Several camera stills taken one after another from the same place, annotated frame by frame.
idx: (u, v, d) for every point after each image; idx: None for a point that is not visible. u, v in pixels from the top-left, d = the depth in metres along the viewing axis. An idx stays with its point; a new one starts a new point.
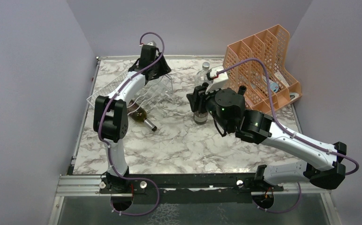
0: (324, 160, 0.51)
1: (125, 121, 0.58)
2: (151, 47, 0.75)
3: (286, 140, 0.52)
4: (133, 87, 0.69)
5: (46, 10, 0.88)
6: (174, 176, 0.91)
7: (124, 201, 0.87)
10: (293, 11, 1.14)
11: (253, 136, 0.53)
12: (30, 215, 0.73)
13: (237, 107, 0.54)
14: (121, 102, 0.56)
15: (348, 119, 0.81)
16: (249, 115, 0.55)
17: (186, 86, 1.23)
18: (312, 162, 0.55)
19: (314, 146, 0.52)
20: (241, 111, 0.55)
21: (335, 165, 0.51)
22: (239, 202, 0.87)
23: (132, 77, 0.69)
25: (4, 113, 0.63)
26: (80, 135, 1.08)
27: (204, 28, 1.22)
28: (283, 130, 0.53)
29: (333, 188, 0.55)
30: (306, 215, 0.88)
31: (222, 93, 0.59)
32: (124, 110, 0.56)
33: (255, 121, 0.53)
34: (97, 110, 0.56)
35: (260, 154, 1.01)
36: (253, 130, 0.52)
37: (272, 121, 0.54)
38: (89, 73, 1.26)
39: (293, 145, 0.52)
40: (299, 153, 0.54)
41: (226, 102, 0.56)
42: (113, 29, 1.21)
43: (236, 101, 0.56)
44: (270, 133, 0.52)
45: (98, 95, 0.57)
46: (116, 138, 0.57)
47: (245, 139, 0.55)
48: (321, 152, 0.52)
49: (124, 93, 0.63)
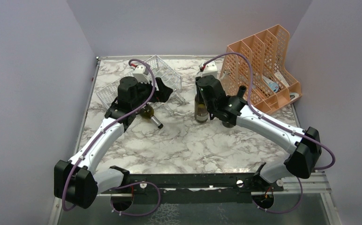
0: (286, 138, 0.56)
1: (91, 188, 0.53)
2: (130, 85, 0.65)
3: (253, 119, 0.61)
4: (107, 141, 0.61)
5: (46, 10, 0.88)
6: (174, 176, 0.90)
7: (124, 201, 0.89)
10: (293, 11, 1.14)
11: (227, 115, 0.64)
12: (30, 214, 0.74)
13: (211, 87, 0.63)
14: (85, 170, 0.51)
15: (347, 120, 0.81)
16: (228, 99, 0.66)
17: (186, 86, 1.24)
18: (282, 145, 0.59)
19: (278, 127, 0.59)
20: (215, 92, 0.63)
21: (298, 145, 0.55)
22: (239, 201, 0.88)
23: (105, 129, 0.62)
25: (4, 114, 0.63)
26: (80, 135, 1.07)
27: (204, 29, 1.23)
28: (252, 110, 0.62)
29: (306, 176, 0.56)
30: (306, 215, 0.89)
31: (202, 78, 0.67)
32: (90, 178, 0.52)
33: (230, 103, 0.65)
34: (58, 178, 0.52)
35: (260, 154, 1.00)
36: (227, 109, 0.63)
37: (245, 104, 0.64)
38: (89, 73, 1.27)
39: (260, 124, 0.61)
40: (267, 134, 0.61)
41: (203, 84, 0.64)
42: (113, 29, 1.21)
43: (211, 83, 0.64)
44: (240, 113, 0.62)
45: (58, 161, 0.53)
46: (82, 205, 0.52)
47: (221, 118, 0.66)
48: (286, 132, 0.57)
49: (90, 155, 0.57)
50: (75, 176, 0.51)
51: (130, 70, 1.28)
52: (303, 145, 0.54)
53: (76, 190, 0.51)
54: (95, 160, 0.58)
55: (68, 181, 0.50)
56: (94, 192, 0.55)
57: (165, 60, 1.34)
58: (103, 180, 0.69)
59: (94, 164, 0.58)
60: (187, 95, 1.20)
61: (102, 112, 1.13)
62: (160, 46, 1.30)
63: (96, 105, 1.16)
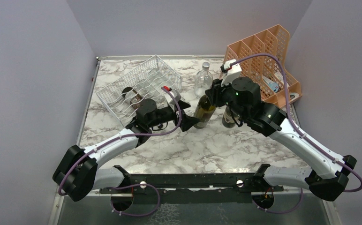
0: (327, 166, 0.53)
1: (90, 182, 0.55)
2: (147, 110, 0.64)
3: (294, 138, 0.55)
4: (118, 148, 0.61)
5: (45, 10, 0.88)
6: (174, 177, 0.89)
7: (124, 201, 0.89)
10: (293, 11, 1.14)
11: (263, 125, 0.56)
12: (29, 215, 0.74)
13: (250, 93, 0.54)
14: (93, 161, 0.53)
15: (347, 120, 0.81)
16: (264, 107, 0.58)
17: (186, 86, 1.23)
18: (316, 168, 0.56)
19: (320, 152, 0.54)
20: (254, 100, 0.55)
21: (338, 175, 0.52)
22: (239, 202, 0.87)
23: (123, 136, 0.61)
25: (4, 114, 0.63)
26: (80, 135, 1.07)
27: (204, 29, 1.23)
28: (295, 128, 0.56)
29: (331, 199, 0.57)
30: (306, 215, 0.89)
31: (238, 79, 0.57)
32: (94, 171, 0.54)
33: (268, 113, 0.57)
34: (66, 160, 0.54)
35: (260, 154, 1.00)
36: (264, 119, 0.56)
37: (285, 117, 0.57)
38: (89, 73, 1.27)
39: (300, 144, 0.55)
40: (303, 154, 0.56)
41: (241, 88, 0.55)
42: (113, 29, 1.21)
43: (251, 87, 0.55)
44: (280, 127, 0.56)
45: (73, 145, 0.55)
46: (73, 196, 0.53)
47: (254, 129, 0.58)
48: (327, 158, 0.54)
49: (102, 152, 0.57)
50: (82, 165, 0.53)
51: (130, 70, 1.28)
52: (343, 176, 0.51)
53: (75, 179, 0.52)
54: (105, 157, 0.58)
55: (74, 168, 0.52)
56: (90, 186, 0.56)
57: (166, 60, 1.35)
58: (102, 178, 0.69)
59: (101, 161, 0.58)
60: (187, 95, 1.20)
61: (102, 112, 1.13)
62: (159, 45, 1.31)
63: (96, 106, 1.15)
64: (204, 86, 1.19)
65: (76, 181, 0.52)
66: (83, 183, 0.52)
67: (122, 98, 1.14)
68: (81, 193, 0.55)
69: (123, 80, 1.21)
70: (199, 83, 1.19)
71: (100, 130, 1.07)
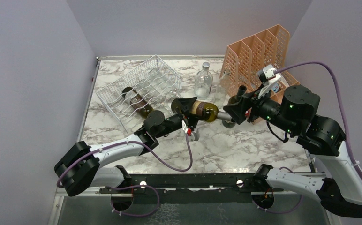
0: None
1: (87, 181, 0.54)
2: (154, 123, 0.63)
3: (346, 166, 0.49)
4: (123, 152, 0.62)
5: (45, 9, 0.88)
6: (174, 176, 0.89)
7: (124, 201, 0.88)
10: (294, 11, 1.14)
11: (320, 145, 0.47)
12: (29, 215, 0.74)
13: (311, 106, 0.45)
14: (95, 161, 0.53)
15: (348, 120, 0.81)
16: (320, 123, 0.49)
17: (186, 86, 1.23)
18: (345, 191, 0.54)
19: None
20: (312, 114, 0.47)
21: None
22: (239, 201, 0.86)
23: (130, 141, 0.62)
25: (4, 113, 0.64)
26: (80, 135, 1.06)
27: (203, 29, 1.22)
28: (349, 154, 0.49)
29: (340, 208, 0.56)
30: (307, 216, 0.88)
31: (293, 89, 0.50)
32: (94, 171, 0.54)
33: (330, 131, 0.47)
34: (71, 154, 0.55)
35: (260, 154, 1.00)
36: (323, 138, 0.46)
37: (343, 139, 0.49)
38: (89, 73, 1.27)
39: (350, 172, 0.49)
40: (343, 179, 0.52)
41: (297, 100, 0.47)
42: (113, 29, 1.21)
43: (310, 101, 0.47)
44: (338, 152, 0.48)
45: (80, 140, 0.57)
46: (69, 191, 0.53)
47: (308, 147, 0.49)
48: None
49: (106, 153, 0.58)
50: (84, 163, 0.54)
51: (130, 70, 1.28)
52: None
53: (74, 175, 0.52)
54: (107, 159, 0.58)
55: (76, 163, 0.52)
56: (86, 185, 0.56)
57: (166, 60, 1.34)
58: (101, 178, 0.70)
59: (104, 162, 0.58)
60: (186, 95, 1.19)
61: (102, 112, 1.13)
62: (159, 45, 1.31)
63: (96, 105, 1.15)
64: (204, 86, 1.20)
65: (73, 177, 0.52)
66: (81, 181, 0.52)
67: (122, 98, 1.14)
68: (76, 190, 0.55)
69: (123, 80, 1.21)
70: (199, 83, 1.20)
71: (100, 130, 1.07)
